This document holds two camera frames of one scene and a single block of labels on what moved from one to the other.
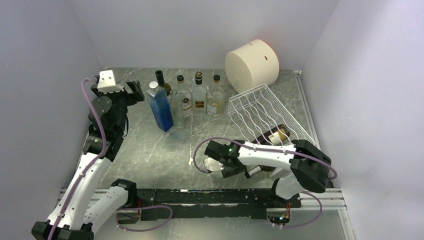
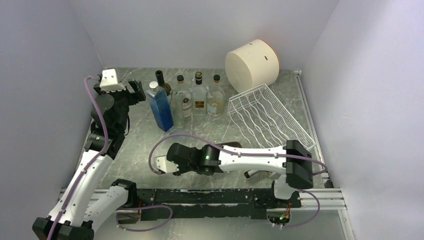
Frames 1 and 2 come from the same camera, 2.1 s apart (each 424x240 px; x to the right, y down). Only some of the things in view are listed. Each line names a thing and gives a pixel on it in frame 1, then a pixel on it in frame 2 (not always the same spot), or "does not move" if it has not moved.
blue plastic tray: (160, 105) does not move
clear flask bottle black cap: (216, 98) does not move
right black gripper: (228, 171) -> (181, 170)
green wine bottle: (161, 81) does not move
